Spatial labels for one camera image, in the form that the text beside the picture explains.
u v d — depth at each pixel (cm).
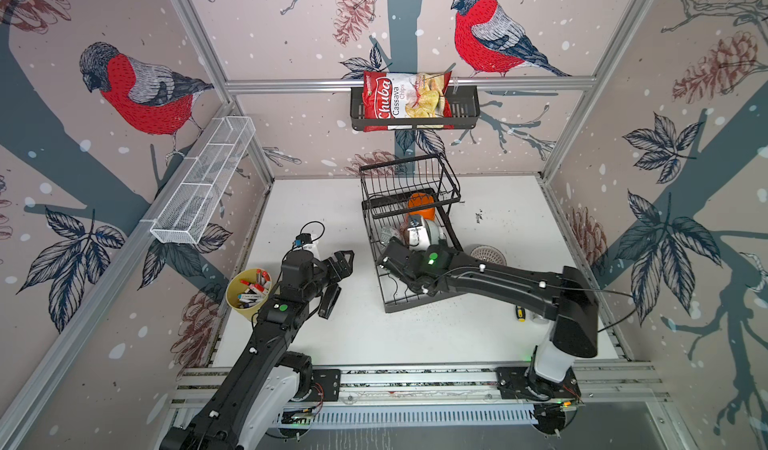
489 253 95
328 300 85
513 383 73
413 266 58
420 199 100
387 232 97
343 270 72
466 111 94
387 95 88
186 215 71
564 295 49
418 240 67
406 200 107
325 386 73
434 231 94
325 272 66
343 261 72
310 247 72
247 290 81
